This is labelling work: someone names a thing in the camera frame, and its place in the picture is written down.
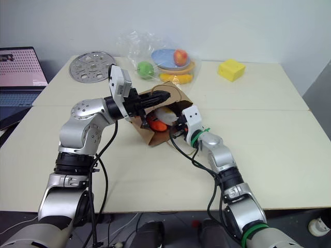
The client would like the blue plate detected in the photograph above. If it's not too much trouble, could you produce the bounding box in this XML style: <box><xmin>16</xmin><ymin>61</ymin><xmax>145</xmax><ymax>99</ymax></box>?
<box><xmin>151</xmin><ymin>49</ymin><xmax>192</xmax><ymax>69</ymax></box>

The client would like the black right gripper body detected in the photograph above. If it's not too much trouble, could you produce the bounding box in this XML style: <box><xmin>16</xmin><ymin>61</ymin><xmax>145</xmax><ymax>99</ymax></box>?
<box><xmin>170</xmin><ymin>115</ymin><xmax>189</xmax><ymax>142</ymax></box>

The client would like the white plush toy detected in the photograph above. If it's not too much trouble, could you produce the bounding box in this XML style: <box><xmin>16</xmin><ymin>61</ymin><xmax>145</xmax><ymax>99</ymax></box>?
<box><xmin>154</xmin><ymin>107</ymin><xmax>179</xmax><ymax>127</ymax></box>

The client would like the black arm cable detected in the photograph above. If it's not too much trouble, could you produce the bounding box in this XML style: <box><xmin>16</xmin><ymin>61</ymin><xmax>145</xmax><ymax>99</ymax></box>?
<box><xmin>169</xmin><ymin>129</ymin><xmax>230</xmax><ymax>235</ymax></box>
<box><xmin>87</xmin><ymin>119</ymin><xmax>119</xmax><ymax>248</ymax></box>

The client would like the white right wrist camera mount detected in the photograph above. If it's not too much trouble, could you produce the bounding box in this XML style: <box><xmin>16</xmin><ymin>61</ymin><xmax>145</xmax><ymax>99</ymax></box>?
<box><xmin>182</xmin><ymin>105</ymin><xmax>204</xmax><ymax>147</ymax></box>

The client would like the brown paper bag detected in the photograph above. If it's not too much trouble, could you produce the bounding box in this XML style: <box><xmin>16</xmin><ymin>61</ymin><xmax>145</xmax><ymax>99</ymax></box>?
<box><xmin>130</xmin><ymin>81</ymin><xmax>194</xmax><ymax>147</ymax></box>

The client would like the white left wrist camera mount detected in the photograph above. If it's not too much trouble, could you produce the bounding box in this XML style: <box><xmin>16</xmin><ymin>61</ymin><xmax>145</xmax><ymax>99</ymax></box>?
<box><xmin>108</xmin><ymin>64</ymin><xmax>133</xmax><ymax>122</ymax></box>

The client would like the clear plastic bag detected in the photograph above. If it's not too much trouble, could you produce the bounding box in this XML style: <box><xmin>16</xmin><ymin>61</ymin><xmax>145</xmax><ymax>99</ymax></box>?
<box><xmin>115</xmin><ymin>29</ymin><xmax>203</xmax><ymax>90</ymax></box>

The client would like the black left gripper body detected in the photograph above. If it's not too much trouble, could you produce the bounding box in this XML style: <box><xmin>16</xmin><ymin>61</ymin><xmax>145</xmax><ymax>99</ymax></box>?
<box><xmin>123</xmin><ymin>87</ymin><xmax>148</xmax><ymax>117</ymax></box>

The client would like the red toy apple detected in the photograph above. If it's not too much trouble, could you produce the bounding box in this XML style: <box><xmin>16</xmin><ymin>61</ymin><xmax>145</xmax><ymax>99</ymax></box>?
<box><xmin>173</xmin><ymin>49</ymin><xmax>189</xmax><ymax>67</ymax></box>

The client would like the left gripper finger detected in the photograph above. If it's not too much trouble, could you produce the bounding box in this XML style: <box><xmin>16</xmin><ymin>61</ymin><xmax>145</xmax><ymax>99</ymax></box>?
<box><xmin>146</xmin><ymin>99</ymin><xmax>169</xmax><ymax>107</ymax></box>
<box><xmin>146</xmin><ymin>90</ymin><xmax>172</xmax><ymax>101</ymax></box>

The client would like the yellow foam block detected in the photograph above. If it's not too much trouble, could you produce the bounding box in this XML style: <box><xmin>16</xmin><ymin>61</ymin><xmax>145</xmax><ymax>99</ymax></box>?
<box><xmin>218</xmin><ymin>58</ymin><xmax>246</xmax><ymax>83</ymax></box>

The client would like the green toy apple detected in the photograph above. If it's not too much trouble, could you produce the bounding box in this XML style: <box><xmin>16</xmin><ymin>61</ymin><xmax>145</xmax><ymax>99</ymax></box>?
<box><xmin>137</xmin><ymin>60</ymin><xmax>155</xmax><ymax>80</ymax></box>

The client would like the green cable tie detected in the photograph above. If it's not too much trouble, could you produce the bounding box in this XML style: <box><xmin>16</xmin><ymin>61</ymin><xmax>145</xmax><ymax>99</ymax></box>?
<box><xmin>190</xmin><ymin>127</ymin><xmax>212</xmax><ymax>148</ymax></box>

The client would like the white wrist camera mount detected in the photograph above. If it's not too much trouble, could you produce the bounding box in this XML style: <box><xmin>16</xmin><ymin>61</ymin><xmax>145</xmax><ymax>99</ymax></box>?
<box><xmin>182</xmin><ymin>105</ymin><xmax>204</xmax><ymax>147</ymax></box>
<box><xmin>108</xmin><ymin>64</ymin><xmax>133</xmax><ymax>122</ymax></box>

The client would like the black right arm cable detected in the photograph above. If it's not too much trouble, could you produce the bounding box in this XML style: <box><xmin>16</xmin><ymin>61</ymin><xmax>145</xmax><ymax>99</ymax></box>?
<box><xmin>169</xmin><ymin>129</ymin><xmax>230</xmax><ymax>235</ymax></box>

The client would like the orange plush toy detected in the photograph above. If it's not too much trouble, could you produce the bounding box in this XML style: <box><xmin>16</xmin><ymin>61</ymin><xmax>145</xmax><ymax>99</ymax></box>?
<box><xmin>146</xmin><ymin>113</ymin><xmax>168</xmax><ymax>133</ymax></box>

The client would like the perforated round metal plate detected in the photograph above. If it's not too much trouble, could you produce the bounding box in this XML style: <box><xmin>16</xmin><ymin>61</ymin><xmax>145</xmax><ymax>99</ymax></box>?
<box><xmin>69</xmin><ymin>50</ymin><xmax>116</xmax><ymax>84</ymax></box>

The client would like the white round floor object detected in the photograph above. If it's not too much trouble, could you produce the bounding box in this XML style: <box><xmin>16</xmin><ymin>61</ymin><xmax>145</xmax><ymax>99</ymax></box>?
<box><xmin>307</xmin><ymin>216</ymin><xmax>327</xmax><ymax>237</ymax></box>

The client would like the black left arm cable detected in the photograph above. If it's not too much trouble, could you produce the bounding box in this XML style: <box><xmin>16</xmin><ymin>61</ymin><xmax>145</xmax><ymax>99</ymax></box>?
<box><xmin>87</xmin><ymin>119</ymin><xmax>119</xmax><ymax>248</ymax></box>

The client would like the orange plate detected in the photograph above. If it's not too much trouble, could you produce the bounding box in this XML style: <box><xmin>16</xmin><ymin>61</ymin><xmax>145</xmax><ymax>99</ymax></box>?
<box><xmin>156</xmin><ymin>59</ymin><xmax>197</xmax><ymax>76</ymax></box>

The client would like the yellow toy banana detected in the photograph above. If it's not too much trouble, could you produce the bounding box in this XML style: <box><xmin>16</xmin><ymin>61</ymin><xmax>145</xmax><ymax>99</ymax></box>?
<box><xmin>158</xmin><ymin>73</ymin><xmax>194</xmax><ymax>85</ymax></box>

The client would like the open laptop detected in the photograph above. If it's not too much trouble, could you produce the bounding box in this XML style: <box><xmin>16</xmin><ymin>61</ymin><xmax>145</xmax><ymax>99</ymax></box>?
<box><xmin>0</xmin><ymin>46</ymin><xmax>49</xmax><ymax>131</ymax></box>

